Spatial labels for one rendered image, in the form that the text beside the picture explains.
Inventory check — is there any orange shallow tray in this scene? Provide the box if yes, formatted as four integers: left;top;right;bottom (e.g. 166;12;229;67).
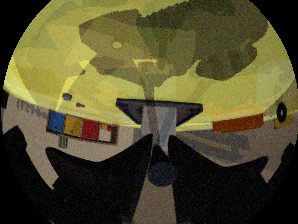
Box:
213;115;263;133

